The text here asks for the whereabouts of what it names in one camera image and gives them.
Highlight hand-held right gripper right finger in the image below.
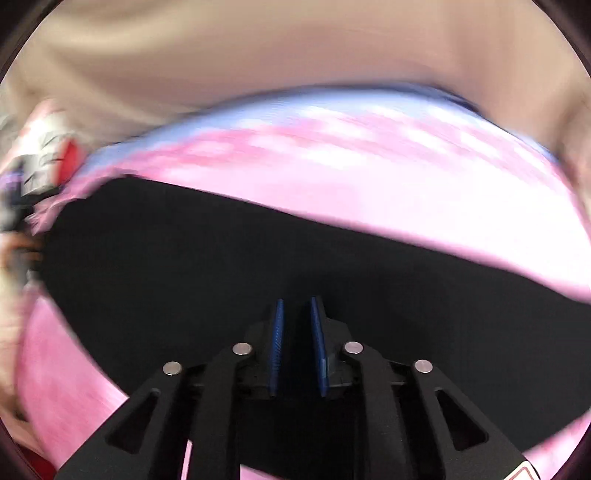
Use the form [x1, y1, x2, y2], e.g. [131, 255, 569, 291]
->
[309, 295, 541, 480]

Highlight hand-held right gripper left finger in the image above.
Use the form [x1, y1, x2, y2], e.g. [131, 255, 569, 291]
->
[55, 298, 284, 480]

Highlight beige cloth cover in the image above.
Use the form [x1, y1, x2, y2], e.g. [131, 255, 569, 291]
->
[0, 0, 591, 259]

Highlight pink floral bed sheet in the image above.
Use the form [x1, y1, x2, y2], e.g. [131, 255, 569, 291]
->
[9, 85, 591, 480]

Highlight white cat face pillow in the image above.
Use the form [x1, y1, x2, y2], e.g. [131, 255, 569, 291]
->
[18, 99, 86, 195]

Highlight black pants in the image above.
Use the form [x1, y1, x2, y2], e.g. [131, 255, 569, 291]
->
[39, 178, 591, 480]

